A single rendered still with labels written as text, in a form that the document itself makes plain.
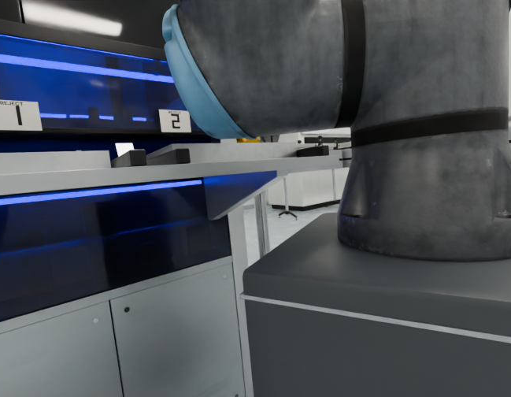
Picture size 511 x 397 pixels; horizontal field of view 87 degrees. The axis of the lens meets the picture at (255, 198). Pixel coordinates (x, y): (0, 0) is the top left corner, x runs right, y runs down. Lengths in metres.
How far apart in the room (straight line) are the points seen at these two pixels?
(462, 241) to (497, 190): 0.05
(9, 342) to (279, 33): 0.77
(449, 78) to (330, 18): 0.09
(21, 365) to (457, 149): 0.84
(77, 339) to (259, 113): 0.71
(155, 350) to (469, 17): 0.88
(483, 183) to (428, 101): 0.07
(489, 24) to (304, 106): 0.13
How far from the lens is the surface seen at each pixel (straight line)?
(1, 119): 0.76
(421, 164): 0.23
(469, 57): 0.25
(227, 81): 0.22
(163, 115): 0.80
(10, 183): 0.35
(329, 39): 0.22
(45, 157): 0.49
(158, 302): 0.83
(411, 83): 0.24
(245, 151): 0.50
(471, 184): 0.23
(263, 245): 1.15
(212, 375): 1.01
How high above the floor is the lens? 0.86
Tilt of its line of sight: 6 degrees down
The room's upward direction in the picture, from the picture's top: 5 degrees counter-clockwise
